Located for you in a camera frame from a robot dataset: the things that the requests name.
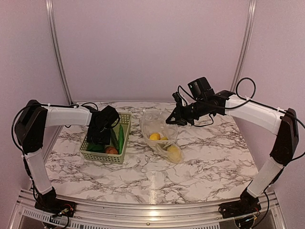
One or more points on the green lime toy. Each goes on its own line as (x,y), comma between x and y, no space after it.
(164,144)

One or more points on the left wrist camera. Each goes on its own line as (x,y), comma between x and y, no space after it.
(108,117)

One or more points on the orange yellow mango toy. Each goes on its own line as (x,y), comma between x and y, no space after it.
(157,136)

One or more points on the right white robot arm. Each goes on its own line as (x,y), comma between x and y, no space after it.
(271,133)

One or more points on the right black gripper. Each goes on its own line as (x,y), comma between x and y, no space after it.
(180,119)

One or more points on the green bok choy toy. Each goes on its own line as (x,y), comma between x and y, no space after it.
(99,148)

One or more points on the brown orange round toy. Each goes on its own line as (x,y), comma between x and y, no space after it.
(111,150)

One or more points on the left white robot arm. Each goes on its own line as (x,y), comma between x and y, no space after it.
(28,134)

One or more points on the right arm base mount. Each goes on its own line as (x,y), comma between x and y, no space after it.
(245,205)

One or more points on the aluminium frame post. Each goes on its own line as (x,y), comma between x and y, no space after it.
(245,43)
(57,52)

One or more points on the left aluminium frame post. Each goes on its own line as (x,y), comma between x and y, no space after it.
(57,52)

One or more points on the dark green cucumber toy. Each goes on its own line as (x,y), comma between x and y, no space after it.
(114,140)

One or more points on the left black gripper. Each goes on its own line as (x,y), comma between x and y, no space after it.
(106,140)

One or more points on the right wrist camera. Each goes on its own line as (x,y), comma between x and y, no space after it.
(201,89)

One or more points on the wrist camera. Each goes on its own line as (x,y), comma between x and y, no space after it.
(108,117)
(201,89)

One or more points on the yellow lemon toy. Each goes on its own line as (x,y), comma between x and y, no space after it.
(174,154)

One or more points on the clear zip top bag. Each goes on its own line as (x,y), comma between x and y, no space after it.
(154,122)

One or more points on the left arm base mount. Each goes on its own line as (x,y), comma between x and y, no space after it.
(56,207)

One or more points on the green perforated plastic basket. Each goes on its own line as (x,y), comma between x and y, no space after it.
(110,145)

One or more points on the front aluminium rail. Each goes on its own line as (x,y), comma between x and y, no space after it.
(91,214)

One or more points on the right aluminium frame post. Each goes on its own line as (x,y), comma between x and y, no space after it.
(245,43)

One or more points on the bright green pepper toy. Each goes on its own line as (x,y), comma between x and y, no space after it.
(121,139)

